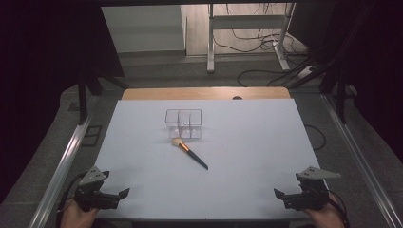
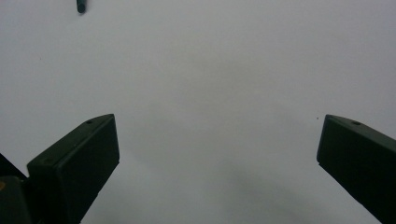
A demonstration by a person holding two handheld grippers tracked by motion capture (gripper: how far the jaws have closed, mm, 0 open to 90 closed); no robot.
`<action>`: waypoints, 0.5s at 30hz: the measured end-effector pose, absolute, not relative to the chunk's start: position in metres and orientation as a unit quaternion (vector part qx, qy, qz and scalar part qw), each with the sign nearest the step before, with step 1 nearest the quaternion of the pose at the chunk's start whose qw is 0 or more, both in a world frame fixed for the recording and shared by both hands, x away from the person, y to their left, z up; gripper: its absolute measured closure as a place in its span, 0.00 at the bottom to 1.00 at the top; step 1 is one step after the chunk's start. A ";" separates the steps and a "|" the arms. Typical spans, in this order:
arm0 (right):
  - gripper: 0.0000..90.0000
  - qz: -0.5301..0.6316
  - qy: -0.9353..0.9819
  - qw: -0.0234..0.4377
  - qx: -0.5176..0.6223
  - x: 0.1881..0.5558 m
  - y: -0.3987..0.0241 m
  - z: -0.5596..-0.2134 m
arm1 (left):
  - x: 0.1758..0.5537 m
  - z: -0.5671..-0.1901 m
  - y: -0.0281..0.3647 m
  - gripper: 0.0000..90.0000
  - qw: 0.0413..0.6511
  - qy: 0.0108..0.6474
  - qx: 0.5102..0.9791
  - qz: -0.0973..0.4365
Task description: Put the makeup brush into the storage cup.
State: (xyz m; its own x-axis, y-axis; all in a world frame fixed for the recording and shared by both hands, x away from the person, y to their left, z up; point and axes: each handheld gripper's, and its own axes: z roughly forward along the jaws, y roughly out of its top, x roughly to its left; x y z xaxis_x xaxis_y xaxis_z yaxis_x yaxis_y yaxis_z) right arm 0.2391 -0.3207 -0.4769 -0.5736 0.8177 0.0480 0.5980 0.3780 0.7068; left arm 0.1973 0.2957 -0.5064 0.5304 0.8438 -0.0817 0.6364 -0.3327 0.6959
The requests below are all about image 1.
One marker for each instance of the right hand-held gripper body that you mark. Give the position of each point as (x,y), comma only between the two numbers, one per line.
(312,196)

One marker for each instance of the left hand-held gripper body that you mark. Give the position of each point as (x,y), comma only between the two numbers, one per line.
(90,198)

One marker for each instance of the clear plastic organizer box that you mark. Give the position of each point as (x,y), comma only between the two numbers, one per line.
(183,124)

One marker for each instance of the person's left hand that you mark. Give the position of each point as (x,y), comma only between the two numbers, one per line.
(76,217)

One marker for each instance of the person's right hand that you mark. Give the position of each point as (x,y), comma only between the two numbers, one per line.
(326,217)

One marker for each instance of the black metal stand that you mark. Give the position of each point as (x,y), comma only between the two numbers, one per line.
(341,101)
(83,101)

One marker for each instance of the wooden table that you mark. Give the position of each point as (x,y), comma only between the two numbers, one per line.
(190,93)

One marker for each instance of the white power strip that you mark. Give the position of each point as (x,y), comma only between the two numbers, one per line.
(305,72)

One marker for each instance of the dark curtain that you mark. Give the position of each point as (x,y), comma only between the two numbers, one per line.
(38,79)
(380,63)

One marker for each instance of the white panel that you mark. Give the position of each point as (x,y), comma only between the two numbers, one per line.
(142,28)

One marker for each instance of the aluminium rail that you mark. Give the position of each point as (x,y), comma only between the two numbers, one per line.
(361,158)
(60,177)

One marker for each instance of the black floor frame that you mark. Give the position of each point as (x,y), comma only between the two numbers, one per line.
(92,136)

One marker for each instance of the white desk frame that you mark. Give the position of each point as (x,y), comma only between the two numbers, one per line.
(210,47)

